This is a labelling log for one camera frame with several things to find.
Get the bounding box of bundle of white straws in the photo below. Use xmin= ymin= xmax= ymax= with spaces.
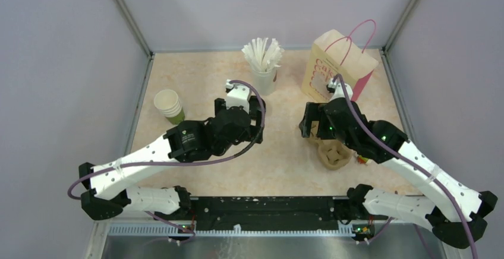
xmin=241 ymin=37 xmax=285 ymax=73

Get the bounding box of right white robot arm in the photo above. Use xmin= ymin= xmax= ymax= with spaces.
xmin=299 ymin=98 xmax=498 ymax=249

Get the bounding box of stack of paper cups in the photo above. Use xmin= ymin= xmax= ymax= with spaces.
xmin=153 ymin=89 xmax=185 ymax=125

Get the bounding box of cream pink paper bag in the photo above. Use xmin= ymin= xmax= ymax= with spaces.
xmin=301 ymin=30 xmax=379 ymax=103

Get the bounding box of brown pulp cup carrier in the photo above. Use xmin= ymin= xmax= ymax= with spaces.
xmin=308 ymin=132 xmax=352 ymax=170

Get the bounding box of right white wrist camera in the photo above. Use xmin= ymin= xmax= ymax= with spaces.
xmin=327 ymin=79 xmax=347 ymax=101

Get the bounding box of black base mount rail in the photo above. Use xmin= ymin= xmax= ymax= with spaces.
xmin=154 ymin=196 xmax=389 ymax=232

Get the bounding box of green red toy block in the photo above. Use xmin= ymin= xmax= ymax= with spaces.
xmin=356 ymin=155 xmax=370 ymax=165

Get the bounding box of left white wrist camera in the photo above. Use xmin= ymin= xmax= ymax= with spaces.
xmin=225 ymin=79 xmax=250 ymax=113

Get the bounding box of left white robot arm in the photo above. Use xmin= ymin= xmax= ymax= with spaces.
xmin=78 ymin=96 xmax=266 ymax=220

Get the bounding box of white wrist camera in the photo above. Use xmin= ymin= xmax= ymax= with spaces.
xmin=225 ymin=79 xmax=250 ymax=113
xmin=327 ymin=79 xmax=347 ymax=101

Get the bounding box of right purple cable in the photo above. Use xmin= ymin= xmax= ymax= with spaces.
xmin=335 ymin=74 xmax=479 ymax=259

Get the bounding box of purple cable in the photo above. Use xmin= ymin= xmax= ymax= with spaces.
xmin=335 ymin=74 xmax=479 ymax=259
xmin=67 ymin=79 xmax=267 ymax=201

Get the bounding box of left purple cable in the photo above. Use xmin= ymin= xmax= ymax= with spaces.
xmin=67 ymin=79 xmax=267 ymax=201

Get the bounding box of white cup holding straws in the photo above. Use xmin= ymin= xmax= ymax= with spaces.
xmin=251 ymin=68 xmax=277 ymax=96

